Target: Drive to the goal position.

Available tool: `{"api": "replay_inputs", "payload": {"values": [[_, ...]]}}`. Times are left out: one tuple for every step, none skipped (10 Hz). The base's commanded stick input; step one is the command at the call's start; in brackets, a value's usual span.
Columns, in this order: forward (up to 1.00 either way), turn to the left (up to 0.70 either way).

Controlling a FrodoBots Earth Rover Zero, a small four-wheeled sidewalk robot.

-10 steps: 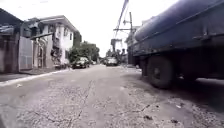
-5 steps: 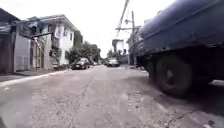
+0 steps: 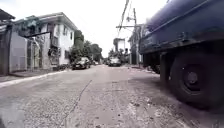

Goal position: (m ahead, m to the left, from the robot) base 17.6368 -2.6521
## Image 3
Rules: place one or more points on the black car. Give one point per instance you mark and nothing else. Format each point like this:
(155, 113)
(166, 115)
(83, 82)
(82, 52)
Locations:
(81, 63)

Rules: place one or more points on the utility pole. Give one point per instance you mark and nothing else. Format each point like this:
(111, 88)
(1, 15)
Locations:
(135, 36)

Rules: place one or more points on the concrete kerb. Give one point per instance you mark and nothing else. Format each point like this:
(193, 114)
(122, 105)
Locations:
(30, 78)

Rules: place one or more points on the blue truck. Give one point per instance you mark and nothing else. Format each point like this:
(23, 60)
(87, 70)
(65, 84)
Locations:
(193, 50)

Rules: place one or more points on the building behind truck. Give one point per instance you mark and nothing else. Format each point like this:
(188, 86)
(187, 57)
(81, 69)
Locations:
(133, 50)

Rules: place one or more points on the grey gate wall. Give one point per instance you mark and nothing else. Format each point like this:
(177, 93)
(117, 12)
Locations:
(15, 51)

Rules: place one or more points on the grey concrete road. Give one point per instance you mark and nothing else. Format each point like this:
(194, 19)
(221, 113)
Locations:
(100, 100)

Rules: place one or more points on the white two-storey house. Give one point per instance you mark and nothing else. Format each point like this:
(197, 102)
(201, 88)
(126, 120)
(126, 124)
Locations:
(55, 40)

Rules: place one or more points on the grey vehicle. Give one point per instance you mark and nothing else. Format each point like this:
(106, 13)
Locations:
(114, 61)

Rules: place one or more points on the row of trees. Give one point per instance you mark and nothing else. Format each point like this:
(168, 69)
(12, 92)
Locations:
(85, 50)

